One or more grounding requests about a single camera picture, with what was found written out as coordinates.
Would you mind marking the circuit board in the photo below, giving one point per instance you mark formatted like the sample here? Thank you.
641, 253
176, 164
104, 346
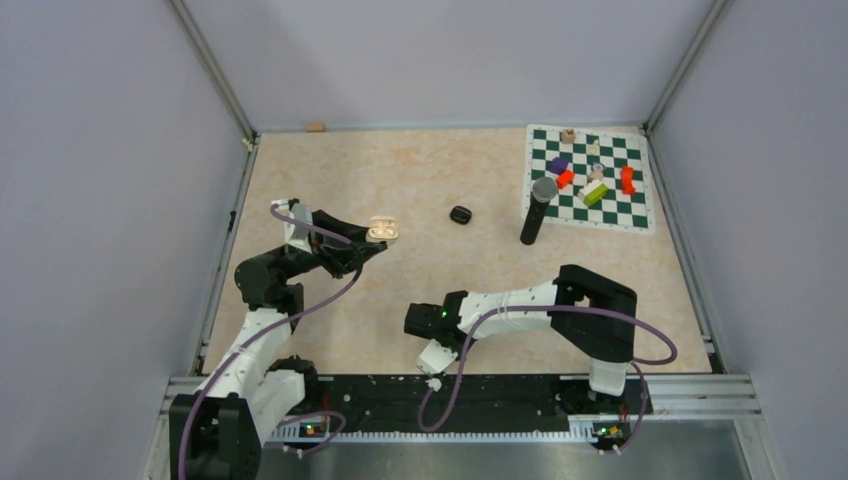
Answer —
617, 434
313, 429

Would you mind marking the wooden cube with mark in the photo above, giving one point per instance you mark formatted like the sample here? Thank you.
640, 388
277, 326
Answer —
568, 136

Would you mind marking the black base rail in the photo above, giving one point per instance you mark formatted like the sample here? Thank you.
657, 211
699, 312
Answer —
485, 403

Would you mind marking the left circuit board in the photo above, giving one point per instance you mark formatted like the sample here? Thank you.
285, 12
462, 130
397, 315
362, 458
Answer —
313, 429

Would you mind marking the right circuit board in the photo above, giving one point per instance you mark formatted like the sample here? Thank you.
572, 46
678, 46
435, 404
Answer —
617, 434

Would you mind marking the black microphone grey head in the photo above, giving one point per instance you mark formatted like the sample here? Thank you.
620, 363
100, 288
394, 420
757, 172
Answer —
543, 191

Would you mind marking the green white chessboard mat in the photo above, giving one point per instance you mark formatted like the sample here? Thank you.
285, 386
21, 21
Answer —
615, 211

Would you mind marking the black earbud charging case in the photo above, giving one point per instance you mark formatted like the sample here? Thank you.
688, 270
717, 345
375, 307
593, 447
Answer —
460, 215

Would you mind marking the large red block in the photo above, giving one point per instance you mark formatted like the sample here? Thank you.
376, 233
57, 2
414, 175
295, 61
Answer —
627, 180

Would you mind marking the purple block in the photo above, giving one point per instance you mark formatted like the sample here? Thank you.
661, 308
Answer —
559, 165

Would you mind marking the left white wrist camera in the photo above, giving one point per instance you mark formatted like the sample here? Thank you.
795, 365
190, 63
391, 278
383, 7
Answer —
297, 235

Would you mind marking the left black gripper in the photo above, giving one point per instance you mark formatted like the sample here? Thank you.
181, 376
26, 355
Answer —
349, 231

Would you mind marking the white earbud charging case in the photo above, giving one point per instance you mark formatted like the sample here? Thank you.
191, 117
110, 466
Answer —
382, 229

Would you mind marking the yellow-green block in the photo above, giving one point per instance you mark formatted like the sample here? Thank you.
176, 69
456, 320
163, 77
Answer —
592, 192

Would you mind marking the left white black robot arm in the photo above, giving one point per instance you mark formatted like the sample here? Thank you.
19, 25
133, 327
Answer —
219, 430

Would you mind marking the small red block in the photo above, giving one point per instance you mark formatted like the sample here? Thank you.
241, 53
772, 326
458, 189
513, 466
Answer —
564, 179

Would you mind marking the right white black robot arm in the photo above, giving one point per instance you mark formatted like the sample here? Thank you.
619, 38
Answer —
584, 307

